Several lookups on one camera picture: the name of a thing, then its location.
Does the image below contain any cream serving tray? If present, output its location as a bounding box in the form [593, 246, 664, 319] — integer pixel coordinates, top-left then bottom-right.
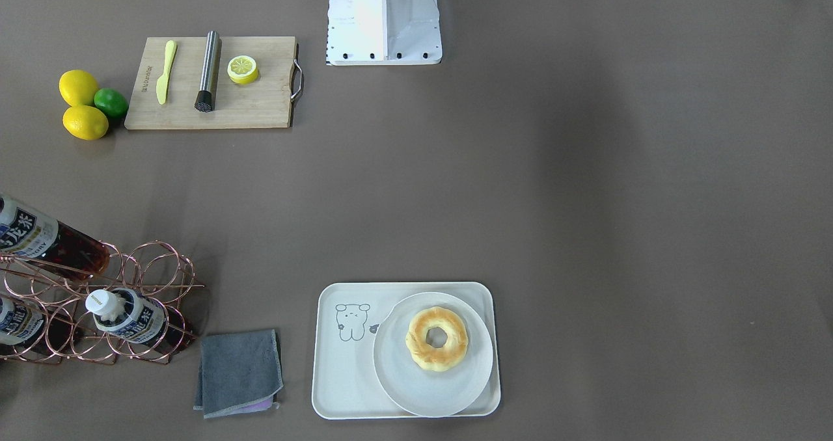
[312, 282, 502, 420]

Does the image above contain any tea bottle in rack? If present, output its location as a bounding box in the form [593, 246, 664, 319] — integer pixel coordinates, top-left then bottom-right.
[1, 296, 75, 358]
[85, 287, 195, 355]

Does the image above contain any white round plate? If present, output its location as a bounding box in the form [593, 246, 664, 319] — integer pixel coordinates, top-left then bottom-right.
[373, 292, 494, 418]

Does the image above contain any glazed donut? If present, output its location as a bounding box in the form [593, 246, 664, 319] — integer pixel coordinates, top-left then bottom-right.
[405, 306, 469, 373]

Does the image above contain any wooden cutting board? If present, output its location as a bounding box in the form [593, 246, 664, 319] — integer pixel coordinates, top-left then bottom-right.
[124, 35, 303, 131]

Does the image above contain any half lemon slice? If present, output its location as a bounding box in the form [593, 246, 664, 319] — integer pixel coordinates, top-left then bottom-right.
[226, 55, 260, 85]

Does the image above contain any grey folded cloth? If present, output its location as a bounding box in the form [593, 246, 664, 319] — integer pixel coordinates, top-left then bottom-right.
[193, 329, 284, 418]

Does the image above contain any yellow plastic knife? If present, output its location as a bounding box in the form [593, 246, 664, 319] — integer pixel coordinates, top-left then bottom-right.
[156, 39, 178, 105]

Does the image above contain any green lime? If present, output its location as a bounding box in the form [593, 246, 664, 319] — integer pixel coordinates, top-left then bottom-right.
[93, 88, 129, 119]

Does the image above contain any yellow lemon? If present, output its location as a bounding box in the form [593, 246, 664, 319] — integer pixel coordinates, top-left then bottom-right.
[62, 105, 109, 140]
[59, 70, 100, 107]

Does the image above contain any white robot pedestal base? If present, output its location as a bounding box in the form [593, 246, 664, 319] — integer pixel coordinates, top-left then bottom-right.
[325, 0, 443, 66]

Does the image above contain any copper wire bottle rack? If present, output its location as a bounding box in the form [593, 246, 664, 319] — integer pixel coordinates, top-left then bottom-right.
[2, 241, 210, 365]

